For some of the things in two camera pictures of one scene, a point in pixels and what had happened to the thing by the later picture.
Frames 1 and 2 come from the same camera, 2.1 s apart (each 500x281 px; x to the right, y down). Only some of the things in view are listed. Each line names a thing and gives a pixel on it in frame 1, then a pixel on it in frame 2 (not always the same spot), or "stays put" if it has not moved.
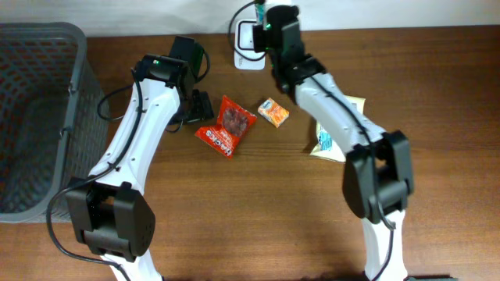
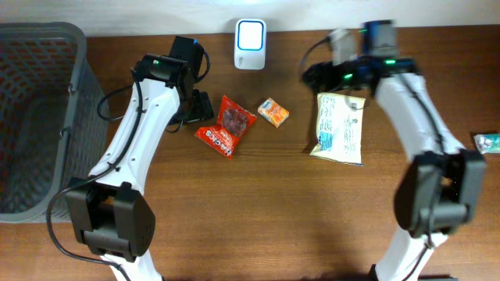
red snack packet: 234,122 stays put
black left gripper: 201,108 stays put
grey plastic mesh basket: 55,117 stays put
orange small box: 273,112 stays put
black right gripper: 265,31 → 330,72
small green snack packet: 259,8 → 487,144
